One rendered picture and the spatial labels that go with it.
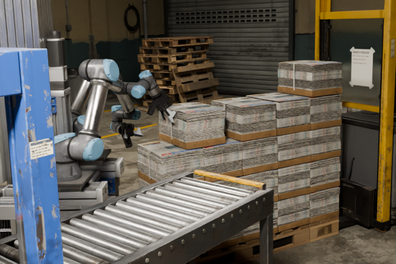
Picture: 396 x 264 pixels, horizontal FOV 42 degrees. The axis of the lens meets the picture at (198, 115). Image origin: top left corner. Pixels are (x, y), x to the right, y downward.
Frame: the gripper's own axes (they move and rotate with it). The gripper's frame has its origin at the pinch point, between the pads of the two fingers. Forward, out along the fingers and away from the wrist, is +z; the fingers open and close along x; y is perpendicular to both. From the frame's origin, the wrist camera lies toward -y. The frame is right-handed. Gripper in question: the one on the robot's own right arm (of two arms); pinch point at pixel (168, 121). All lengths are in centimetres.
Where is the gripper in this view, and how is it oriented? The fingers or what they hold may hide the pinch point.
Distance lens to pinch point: 328.3
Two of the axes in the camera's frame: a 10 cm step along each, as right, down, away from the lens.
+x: -5.1, -1.4, 8.5
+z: 4.4, 8.0, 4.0
